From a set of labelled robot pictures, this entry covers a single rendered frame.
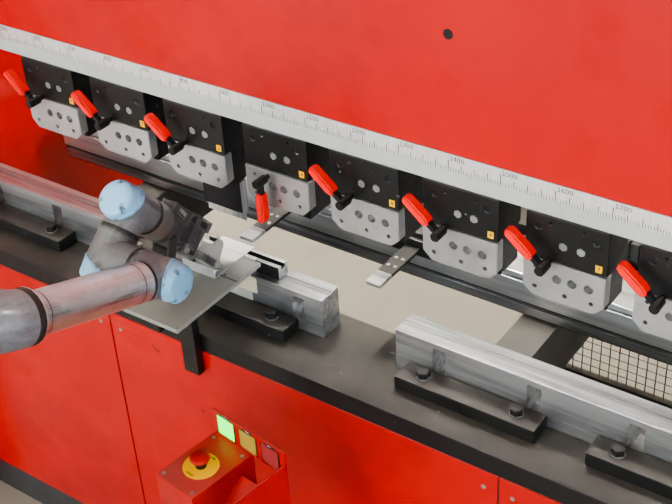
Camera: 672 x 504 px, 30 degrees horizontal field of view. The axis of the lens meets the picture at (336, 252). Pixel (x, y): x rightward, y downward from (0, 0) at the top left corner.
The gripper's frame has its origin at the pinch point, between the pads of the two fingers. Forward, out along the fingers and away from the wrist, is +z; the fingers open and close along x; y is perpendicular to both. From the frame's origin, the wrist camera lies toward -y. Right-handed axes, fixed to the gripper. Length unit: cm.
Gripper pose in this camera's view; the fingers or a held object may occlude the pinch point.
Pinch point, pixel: (205, 264)
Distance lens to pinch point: 258.4
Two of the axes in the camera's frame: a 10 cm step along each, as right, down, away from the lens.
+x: -8.3, -2.8, 4.9
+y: 3.9, -9.1, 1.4
